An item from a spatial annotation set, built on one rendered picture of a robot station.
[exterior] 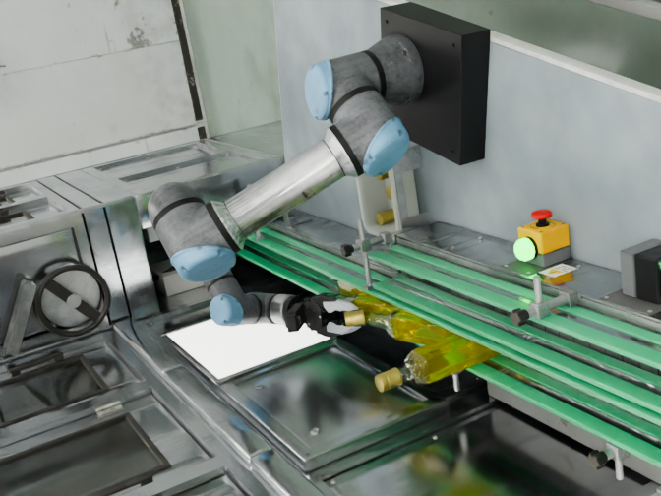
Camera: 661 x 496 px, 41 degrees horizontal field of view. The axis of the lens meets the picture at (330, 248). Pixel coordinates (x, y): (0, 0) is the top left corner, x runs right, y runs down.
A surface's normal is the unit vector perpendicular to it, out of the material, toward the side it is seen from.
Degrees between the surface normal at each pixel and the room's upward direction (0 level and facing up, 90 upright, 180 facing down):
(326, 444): 90
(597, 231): 0
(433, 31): 3
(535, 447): 90
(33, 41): 90
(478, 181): 0
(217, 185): 90
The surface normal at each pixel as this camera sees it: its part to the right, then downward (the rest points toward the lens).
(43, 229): 0.48, 0.18
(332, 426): -0.16, -0.94
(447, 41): -0.84, 0.31
